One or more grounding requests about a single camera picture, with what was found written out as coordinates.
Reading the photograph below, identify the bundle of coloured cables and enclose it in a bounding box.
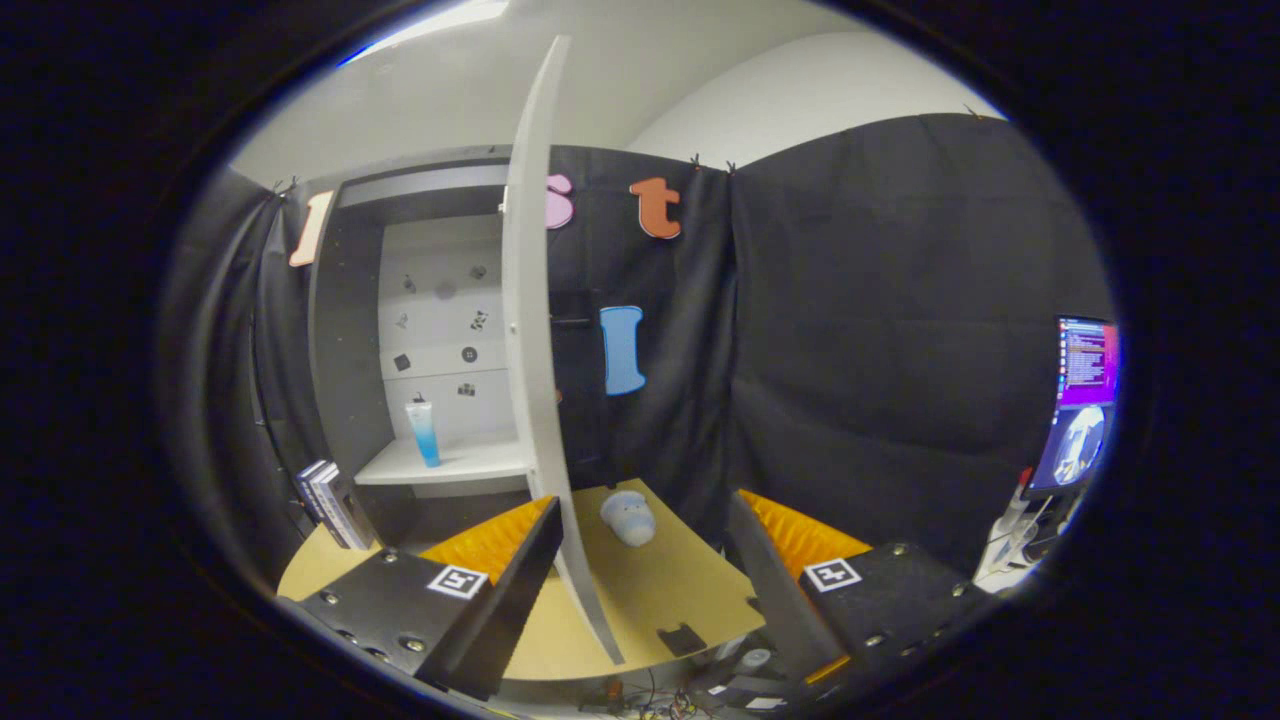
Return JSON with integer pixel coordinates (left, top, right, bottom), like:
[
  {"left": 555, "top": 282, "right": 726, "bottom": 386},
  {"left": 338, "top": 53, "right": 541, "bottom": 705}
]
[{"left": 580, "top": 675, "right": 701, "bottom": 720}]

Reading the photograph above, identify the white cabinet door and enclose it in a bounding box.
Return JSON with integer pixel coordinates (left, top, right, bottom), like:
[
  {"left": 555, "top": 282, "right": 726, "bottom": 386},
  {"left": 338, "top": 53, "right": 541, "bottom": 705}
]
[{"left": 500, "top": 35, "right": 626, "bottom": 666}]

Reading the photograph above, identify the white cabinet shelf board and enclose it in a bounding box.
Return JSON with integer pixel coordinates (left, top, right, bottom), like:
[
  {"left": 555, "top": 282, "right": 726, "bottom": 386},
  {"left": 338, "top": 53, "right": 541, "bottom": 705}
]
[{"left": 355, "top": 435, "right": 536, "bottom": 491}]

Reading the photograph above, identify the computer monitor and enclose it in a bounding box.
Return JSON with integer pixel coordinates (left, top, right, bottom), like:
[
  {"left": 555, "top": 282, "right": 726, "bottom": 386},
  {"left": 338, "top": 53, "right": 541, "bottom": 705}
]
[{"left": 1025, "top": 315, "right": 1121, "bottom": 501}]

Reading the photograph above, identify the grey cabinet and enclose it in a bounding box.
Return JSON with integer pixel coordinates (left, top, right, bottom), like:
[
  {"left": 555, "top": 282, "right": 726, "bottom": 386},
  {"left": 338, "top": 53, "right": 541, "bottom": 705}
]
[{"left": 305, "top": 145, "right": 536, "bottom": 551}]

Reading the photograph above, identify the grey cover book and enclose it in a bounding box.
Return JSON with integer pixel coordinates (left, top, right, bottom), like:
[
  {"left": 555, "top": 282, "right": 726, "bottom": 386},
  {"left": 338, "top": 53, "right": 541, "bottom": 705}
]
[{"left": 318, "top": 465, "right": 379, "bottom": 551}]

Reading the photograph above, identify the white and blue tube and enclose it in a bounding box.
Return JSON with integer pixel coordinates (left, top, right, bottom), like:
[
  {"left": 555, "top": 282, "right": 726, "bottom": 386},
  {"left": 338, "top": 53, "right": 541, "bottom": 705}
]
[{"left": 405, "top": 397, "right": 443, "bottom": 469}]

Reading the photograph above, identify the small black flat object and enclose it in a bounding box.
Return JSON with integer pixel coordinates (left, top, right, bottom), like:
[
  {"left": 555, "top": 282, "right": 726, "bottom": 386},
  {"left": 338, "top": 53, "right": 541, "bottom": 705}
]
[{"left": 657, "top": 622, "right": 709, "bottom": 658}]

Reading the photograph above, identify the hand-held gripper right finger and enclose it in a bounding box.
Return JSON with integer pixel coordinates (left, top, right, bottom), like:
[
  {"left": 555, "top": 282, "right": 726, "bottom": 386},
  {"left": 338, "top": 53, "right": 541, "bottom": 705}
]
[{"left": 728, "top": 491, "right": 1011, "bottom": 691}]

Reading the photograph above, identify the white book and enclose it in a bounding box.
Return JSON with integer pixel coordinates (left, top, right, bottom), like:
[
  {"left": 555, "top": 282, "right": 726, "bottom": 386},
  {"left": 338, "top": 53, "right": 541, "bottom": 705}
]
[{"left": 305, "top": 462, "right": 351, "bottom": 546}]

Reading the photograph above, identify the pale blue plush toy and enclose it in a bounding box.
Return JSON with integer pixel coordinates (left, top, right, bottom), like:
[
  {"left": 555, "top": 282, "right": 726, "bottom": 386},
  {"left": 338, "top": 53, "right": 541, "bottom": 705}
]
[{"left": 600, "top": 490, "right": 658, "bottom": 548}]

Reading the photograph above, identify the white bottle with red cap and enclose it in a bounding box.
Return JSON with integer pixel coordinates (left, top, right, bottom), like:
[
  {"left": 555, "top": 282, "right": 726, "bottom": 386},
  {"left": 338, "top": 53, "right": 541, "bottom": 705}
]
[{"left": 985, "top": 468, "right": 1036, "bottom": 576}]

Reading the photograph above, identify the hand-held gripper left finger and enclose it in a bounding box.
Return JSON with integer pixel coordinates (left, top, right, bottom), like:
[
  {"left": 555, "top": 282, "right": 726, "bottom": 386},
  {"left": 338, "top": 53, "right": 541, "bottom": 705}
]
[{"left": 275, "top": 497, "right": 566, "bottom": 704}]

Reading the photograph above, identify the black backdrop cloth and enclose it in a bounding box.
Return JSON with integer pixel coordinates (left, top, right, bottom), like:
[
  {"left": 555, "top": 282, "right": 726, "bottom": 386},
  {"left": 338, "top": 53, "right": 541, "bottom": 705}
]
[{"left": 165, "top": 112, "right": 1116, "bottom": 601}]

